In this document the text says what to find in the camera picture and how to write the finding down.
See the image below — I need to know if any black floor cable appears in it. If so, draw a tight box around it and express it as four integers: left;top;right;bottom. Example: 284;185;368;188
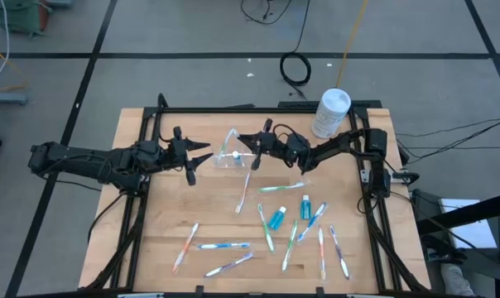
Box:
398;144;500;151
394;114;500;137
239;0;295;26

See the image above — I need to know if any green toothbrush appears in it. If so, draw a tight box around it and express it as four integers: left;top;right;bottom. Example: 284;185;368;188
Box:
257;178;311;195
216;127;239;165
281;219;300;273
256;202;276;254

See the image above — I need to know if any clear acrylic organizer box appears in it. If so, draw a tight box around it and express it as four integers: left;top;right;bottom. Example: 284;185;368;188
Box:
213;138;256;169

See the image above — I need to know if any coiled black cable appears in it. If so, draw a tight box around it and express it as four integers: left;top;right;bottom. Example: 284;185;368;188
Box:
278;0;313;103

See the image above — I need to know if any yellow hanging cable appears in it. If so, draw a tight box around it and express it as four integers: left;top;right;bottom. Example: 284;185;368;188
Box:
335;0;369;89

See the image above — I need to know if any green bag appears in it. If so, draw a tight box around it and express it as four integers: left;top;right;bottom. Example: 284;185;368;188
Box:
0;0;51;37

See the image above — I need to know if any pink white toothbrush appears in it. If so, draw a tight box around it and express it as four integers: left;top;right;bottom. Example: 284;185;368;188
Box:
234;170;252;215

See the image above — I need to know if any purple toothbrush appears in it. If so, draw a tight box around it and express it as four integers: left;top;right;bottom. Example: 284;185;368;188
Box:
203;252;254;279
328;224;351;281

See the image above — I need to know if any black aluminium table frame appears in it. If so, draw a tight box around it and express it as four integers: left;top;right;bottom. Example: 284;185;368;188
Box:
79;93;431;298

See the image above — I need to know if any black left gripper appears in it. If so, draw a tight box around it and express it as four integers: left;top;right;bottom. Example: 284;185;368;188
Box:
162;126;215;186

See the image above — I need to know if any orange toothbrush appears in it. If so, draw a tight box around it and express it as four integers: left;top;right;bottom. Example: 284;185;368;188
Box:
317;224;328;281
171;222;200;274

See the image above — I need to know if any blue toothbrush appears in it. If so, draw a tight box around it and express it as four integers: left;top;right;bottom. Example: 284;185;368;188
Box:
296;201;329;243
195;241;252;251

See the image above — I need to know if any white wipes canister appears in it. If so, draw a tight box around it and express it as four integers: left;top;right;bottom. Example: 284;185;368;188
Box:
310;87;353;140

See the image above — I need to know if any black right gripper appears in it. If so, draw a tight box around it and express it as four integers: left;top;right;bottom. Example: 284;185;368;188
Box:
237;118;310;171

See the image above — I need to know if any grey floor bar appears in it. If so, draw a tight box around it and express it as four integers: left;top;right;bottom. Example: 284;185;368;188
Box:
0;91;29;106

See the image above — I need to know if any black metal beam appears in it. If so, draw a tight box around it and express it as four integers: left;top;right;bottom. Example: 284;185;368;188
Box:
415;189;500;237

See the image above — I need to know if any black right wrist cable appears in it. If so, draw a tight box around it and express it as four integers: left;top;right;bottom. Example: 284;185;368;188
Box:
272;123;301;144

